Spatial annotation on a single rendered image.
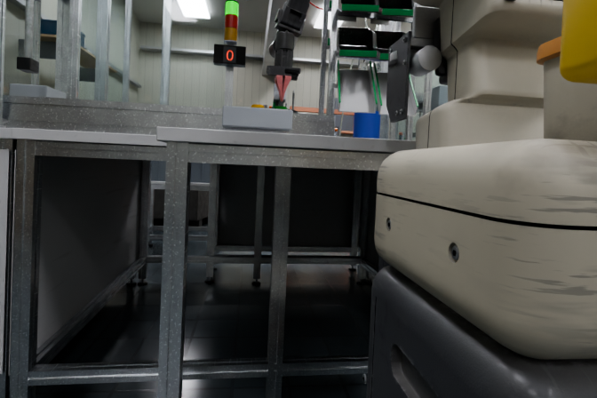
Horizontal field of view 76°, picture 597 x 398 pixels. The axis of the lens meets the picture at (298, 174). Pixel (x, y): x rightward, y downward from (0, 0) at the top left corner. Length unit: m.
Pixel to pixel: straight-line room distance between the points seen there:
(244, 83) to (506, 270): 10.59
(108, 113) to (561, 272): 1.21
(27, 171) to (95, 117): 0.23
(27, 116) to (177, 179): 0.65
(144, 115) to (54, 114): 0.25
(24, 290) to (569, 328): 1.28
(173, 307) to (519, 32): 0.82
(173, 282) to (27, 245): 0.54
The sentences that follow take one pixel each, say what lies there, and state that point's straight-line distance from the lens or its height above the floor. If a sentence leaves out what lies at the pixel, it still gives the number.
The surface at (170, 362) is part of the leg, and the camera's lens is 0.96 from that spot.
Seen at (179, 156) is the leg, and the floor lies 0.80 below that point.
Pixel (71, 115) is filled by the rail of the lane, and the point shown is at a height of 0.91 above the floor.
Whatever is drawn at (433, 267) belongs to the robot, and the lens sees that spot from 0.30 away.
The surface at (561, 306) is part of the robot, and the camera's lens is 0.24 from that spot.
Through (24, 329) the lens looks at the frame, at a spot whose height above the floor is 0.30.
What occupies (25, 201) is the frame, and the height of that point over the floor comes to 0.66.
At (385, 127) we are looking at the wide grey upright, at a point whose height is 1.08.
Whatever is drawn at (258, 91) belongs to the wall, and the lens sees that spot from 10.71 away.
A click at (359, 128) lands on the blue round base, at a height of 1.03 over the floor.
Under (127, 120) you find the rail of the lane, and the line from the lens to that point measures 1.28.
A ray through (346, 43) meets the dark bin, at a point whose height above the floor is 1.32.
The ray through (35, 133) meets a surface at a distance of 1.28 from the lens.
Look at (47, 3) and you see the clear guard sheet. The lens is 2.82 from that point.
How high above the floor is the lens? 0.79
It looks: 1 degrees down
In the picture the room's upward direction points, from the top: 3 degrees clockwise
